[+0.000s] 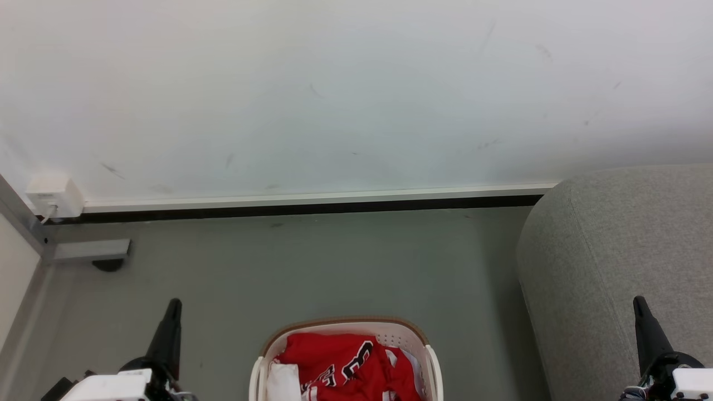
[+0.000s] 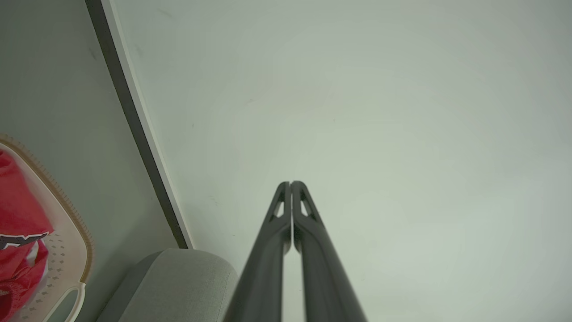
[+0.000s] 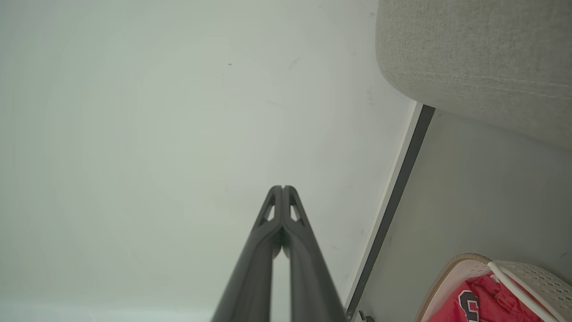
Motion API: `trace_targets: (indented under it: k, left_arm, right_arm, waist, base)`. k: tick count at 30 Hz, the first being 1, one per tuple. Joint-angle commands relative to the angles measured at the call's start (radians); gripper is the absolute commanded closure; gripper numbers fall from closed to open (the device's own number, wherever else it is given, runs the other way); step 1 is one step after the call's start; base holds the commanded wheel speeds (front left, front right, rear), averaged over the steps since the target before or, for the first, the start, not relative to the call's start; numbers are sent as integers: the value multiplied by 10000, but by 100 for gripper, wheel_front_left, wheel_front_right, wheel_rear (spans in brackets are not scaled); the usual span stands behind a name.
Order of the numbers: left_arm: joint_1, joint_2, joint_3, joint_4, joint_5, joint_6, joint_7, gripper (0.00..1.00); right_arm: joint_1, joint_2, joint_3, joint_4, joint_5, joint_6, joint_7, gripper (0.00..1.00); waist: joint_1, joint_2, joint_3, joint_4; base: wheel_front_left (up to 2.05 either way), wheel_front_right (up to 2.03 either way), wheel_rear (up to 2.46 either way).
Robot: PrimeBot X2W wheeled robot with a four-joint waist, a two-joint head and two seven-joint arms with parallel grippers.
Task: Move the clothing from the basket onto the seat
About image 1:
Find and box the white laundry basket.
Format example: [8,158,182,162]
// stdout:
[248,317,445,401]

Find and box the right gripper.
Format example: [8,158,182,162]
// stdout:
[633,296,713,401]

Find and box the grey fabric sofa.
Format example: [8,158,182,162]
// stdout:
[515,164,713,401]

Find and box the white garment red trim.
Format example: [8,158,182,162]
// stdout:
[385,346,427,397]

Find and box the red lettered jersey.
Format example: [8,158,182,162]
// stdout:
[274,332,423,401]

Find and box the white wall socket box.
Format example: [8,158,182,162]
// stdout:
[25,175,85,219]

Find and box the plain white garment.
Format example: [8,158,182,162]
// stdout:
[267,361,304,401]

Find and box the white wall baseboard strip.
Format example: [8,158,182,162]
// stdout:
[45,182,559,225]

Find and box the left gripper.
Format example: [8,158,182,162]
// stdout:
[58,299,197,401]

